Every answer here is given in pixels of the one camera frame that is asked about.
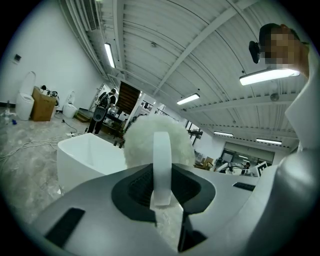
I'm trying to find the brown wooden staircase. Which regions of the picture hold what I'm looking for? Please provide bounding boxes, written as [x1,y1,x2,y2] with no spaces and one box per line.
[117,80,142,114]

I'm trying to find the white ceiling air vent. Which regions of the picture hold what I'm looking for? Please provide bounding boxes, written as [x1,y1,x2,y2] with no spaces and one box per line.
[82,0,101,32]

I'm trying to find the cardboard box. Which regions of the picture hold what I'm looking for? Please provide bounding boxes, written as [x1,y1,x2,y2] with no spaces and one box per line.
[30,86,58,122]

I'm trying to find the ceiling strip light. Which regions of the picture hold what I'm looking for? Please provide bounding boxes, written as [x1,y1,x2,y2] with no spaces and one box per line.
[213,130,234,138]
[255,137,283,146]
[104,42,117,69]
[176,92,201,106]
[239,68,301,87]

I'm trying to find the white floor cable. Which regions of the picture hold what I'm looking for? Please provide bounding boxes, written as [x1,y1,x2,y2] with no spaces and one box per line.
[0,134,74,161]

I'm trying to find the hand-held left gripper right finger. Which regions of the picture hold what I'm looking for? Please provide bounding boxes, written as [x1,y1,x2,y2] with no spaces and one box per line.
[171,162,260,253]

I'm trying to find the black head camera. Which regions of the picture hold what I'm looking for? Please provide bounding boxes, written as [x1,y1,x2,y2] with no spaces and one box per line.
[248,40,263,65]

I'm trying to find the person's head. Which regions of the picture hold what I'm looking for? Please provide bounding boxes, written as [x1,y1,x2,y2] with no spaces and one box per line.
[258,22,311,78]

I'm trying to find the white bathtub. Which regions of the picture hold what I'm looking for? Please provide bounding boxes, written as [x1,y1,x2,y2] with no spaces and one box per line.
[56,132,131,195]

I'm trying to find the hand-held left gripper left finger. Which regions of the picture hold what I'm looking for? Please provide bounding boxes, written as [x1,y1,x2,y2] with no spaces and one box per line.
[29,162,177,256]

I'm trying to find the white fluffy scrubber with handle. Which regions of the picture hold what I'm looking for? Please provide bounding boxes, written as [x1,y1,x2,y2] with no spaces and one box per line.
[123,114,196,208]

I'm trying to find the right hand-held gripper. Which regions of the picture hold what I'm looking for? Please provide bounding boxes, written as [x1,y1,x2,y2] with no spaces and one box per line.
[254,161,269,177]

